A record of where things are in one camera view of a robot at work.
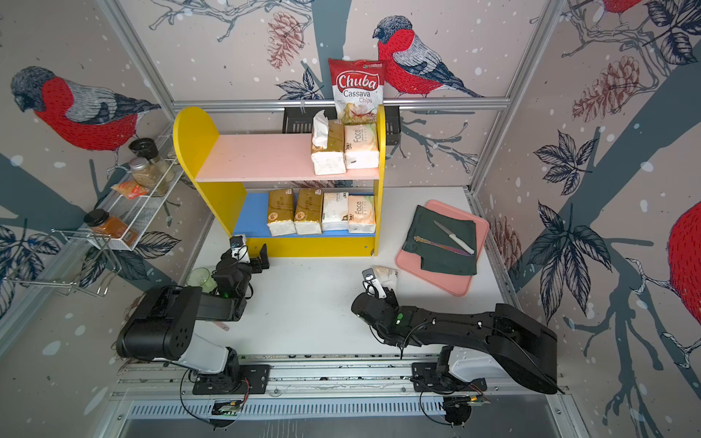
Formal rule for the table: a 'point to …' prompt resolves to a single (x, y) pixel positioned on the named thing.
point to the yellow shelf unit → (263, 187)
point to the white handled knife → (454, 236)
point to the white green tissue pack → (335, 211)
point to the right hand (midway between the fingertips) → (373, 289)
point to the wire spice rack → (87, 262)
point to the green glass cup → (200, 276)
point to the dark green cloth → (434, 257)
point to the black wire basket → (297, 120)
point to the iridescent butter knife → (448, 248)
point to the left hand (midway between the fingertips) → (255, 240)
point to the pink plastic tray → (455, 283)
